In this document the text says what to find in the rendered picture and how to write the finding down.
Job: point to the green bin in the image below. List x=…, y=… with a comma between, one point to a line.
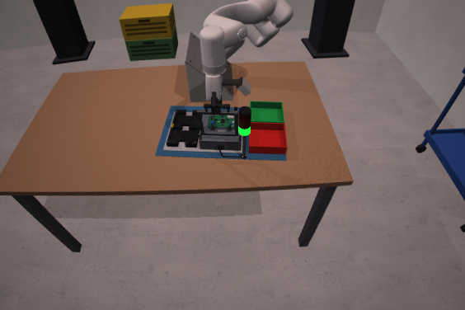
x=267, y=112

